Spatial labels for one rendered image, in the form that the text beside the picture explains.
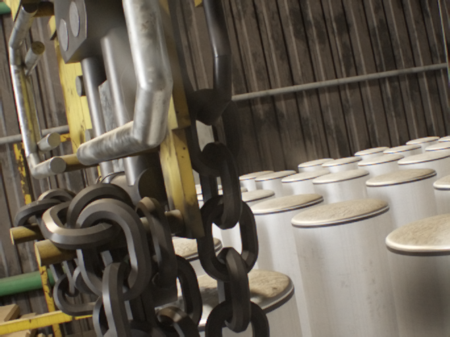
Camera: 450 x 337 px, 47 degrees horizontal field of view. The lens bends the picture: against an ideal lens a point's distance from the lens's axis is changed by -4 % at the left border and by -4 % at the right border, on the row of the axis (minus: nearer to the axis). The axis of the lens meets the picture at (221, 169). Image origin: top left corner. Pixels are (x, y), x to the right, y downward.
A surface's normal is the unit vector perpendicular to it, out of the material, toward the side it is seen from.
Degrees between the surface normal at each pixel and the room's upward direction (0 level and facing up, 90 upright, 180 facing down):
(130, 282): 74
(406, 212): 90
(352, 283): 90
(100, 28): 126
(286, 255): 90
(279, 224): 90
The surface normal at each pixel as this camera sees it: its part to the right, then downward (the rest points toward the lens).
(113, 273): 0.15, -0.78
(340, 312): -0.45, 0.12
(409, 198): -0.16, 0.07
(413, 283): -0.88, 0.18
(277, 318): 0.69, -0.11
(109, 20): 0.47, 0.53
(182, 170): 0.45, -0.05
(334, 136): 0.22, 0.00
